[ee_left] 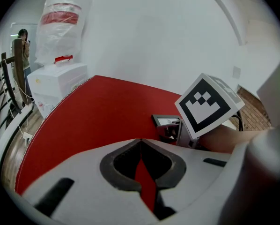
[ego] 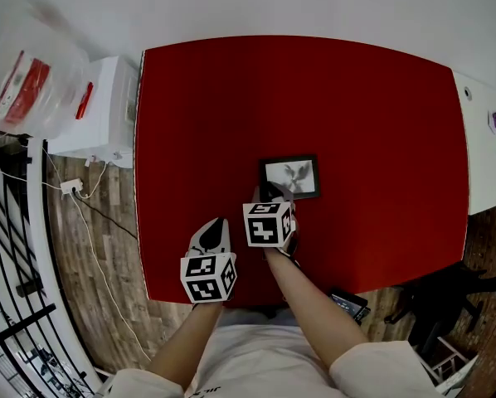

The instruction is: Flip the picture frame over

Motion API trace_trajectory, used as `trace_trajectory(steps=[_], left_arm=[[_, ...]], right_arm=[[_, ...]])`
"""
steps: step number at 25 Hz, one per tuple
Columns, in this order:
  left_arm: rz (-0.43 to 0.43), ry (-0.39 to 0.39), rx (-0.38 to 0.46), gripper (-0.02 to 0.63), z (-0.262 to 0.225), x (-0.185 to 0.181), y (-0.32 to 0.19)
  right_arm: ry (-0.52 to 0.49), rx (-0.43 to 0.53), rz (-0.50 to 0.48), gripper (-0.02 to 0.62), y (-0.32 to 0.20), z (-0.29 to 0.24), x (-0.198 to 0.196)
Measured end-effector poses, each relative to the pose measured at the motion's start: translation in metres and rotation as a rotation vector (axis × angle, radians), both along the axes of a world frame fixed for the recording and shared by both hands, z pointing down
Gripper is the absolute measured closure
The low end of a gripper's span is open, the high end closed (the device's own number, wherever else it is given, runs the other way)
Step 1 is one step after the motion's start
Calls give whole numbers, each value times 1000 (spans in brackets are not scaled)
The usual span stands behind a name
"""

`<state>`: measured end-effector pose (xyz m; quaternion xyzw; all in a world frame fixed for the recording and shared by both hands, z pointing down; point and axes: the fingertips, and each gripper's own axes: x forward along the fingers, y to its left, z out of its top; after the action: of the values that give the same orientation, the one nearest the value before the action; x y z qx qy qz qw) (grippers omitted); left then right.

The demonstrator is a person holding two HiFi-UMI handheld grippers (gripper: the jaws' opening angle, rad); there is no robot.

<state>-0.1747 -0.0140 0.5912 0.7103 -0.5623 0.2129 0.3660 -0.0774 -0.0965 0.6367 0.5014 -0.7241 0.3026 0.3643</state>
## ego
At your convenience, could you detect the black phone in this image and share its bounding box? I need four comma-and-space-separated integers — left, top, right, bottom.
329, 288, 372, 323

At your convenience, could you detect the short white power cable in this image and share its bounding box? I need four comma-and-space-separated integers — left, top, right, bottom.
80, 160, 109, 201

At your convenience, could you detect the long white power cable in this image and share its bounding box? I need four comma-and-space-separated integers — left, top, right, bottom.
71, 192, 153, 363

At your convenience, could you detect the white water dispenser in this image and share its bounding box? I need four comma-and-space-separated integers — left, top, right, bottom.
46, 55, 140, 169

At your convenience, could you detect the white power strip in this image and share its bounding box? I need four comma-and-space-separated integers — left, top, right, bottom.
60, 177, 85, 195

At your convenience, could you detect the person's white t-shirt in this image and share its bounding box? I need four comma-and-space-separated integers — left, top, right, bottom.
94, 323, 444, 398

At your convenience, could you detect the black picture frame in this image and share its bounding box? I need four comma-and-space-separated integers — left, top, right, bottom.
259, 154, 322, 201

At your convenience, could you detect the red table cloth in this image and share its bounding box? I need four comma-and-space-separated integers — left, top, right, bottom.
134, 35, 469, 308

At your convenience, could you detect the clear water bottle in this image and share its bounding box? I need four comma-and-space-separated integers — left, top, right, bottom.
0, 0, 90, 139

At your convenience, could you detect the person's right forearm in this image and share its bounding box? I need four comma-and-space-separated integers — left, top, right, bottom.
264, 246, 369, 371

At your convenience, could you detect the thin white cable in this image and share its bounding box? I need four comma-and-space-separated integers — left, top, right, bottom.
0, 166, 62, 191

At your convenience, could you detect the black office chair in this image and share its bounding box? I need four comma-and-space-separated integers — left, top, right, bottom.
384, 261, 496, 356

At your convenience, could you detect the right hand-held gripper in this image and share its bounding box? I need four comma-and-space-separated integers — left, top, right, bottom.
242, 180, 301, 257

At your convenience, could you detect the black cable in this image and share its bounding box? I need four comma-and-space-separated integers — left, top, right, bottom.
74, 192, 139, 240

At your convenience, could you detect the white metal rack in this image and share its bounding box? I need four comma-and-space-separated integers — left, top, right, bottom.
413, 336, 479, 397

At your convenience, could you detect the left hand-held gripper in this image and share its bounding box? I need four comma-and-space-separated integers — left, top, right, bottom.
179, 217, 238, 305

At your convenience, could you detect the white side table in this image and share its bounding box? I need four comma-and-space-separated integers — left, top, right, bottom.
452, 70, 496, 217

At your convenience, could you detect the black metal railing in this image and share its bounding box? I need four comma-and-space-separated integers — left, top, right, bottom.
0, 134, 108, 398

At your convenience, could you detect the person's left forearm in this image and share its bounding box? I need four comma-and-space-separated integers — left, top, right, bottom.
147, 303, 225, 391

